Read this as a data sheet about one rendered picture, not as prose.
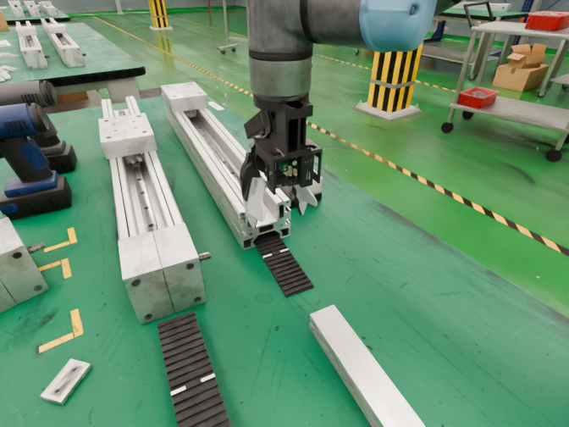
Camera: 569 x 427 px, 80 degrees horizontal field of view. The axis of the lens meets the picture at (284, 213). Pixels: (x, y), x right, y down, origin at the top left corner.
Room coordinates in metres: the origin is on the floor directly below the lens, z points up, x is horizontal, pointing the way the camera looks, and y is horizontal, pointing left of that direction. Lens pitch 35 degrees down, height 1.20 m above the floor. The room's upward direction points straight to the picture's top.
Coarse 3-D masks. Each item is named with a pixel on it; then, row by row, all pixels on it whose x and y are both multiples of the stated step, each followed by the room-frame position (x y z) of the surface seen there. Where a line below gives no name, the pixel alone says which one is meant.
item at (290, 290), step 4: (304, 280) 0.39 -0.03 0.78; (308, 280) 0.39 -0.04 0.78; (292, 284) 0.38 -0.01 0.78; (296, 284) 0.38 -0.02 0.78; (300, 284) 0.38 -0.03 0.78; (304, 284) 0.38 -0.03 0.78; (308, 284) 0.38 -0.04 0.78; (312, 284) 0.38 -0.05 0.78; (284, 288) 0.37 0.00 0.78; (288, 288) 0.37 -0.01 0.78; (292, 288) 0.37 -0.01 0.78; (296, 288) 0.37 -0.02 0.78; (300, 288) 0.37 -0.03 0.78; (304, 288) 0.37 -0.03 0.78; (308, 288) 0.37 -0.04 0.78; (284, 292) 0.36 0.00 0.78; (288, 292) 0.36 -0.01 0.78; (292, 292) 0.36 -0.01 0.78; (296, 292) 0.37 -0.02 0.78; (288, 296) 0.36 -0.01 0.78
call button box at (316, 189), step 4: (316, 172) 0.66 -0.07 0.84; (320, 180) 0.63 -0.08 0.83; (312, 184) 0.63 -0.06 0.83; (316, 184) 0.63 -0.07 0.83; (320, 184) 0.63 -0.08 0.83; (280, 188) 0.65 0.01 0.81; (284, 188) 0.63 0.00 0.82; (288, 188) 0.61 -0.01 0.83; (312, 188) 0.63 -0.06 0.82; (316, 188) 0.63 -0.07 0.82; (320, 188) 0.63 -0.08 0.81; (284, 192) 0.63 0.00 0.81; (288, 192) 0.61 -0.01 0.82; (312, 192) 0.63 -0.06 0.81; (316, 192) 0.63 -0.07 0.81; (320, 192) 0.64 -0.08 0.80; (288, 196) 0.61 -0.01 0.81; (292, 196) 0.60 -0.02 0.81; (316, 196) 0.63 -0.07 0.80; (320, 196) 0.63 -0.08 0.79; (292, 200) 0.61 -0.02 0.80; (320, 200) 0.64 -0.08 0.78; (292, 204) 0.60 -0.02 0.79
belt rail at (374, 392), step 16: (320, 320) 0.29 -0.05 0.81; (336, 320) 0.29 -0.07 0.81; (320, 336) 0.28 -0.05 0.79; (336, 336) 0.27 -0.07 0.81; (352, 336) 0.27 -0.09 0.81; (336, 352) 0.24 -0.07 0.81; (352, 352) 0.24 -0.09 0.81; (368, 352) 0.24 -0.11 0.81; (336, 368) 0.24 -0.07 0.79; (352, 368) 0.22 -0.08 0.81; (368, 368) 0.22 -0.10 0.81; (352, 384) 0.21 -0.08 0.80; (368, 384) 0.20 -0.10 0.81; (384, 384) 0.20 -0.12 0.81; (368, 400) 0.19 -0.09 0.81; (384, 400) 0.19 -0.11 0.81; (400, 400) 0.19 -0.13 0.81; (368, 416) 0.18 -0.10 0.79; (384, 416) 0.17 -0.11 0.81; (400, 416) 0.17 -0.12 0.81; (416, 416) 0.17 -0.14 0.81
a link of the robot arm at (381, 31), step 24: (312, 0) 0.37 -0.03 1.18; (336, 0) 0.36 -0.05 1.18; (360, 0) 0.34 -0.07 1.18; (384, 0) 0.33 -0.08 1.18; (408, 0) 0.32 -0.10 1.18; (432, 0) 0.36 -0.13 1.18; (312, 24) 0.37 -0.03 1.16; (336, 24) 0.36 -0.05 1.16; (360, 24) 0.34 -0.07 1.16; (384, 24) 0.33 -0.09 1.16; (408, 24) 0.32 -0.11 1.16; (384, 48) 0.35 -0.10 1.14; (408, 48) 0.34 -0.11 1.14
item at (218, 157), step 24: (168, 120) 1.14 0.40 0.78; (192, 120) 0.99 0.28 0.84; (216, 120) 0.92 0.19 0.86; (192, 144) 0.78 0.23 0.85; (216, 144) 0.85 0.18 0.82; (216, 168) 0.63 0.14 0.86; (240, 168) 0.68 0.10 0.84; (216, 192) 0.61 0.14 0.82; (240, 192) 0.54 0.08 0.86; (264, 192) 0.55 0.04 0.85; (240, 216) 0.47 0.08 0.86; (288, 216) 0.51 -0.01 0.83; (240, 240) 0.47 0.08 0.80
